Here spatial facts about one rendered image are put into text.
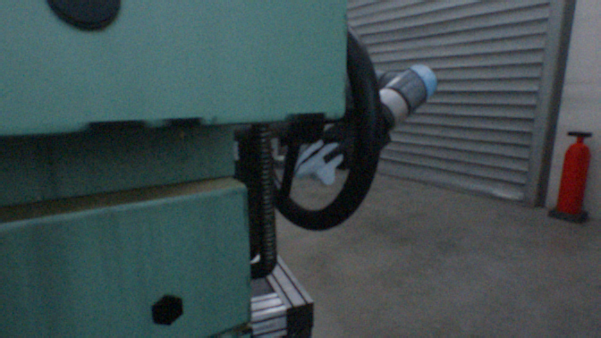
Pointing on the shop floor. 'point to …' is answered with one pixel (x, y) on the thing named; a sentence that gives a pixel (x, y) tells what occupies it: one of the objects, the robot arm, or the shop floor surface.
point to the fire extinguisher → (573, 181)
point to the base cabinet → (239, 333)
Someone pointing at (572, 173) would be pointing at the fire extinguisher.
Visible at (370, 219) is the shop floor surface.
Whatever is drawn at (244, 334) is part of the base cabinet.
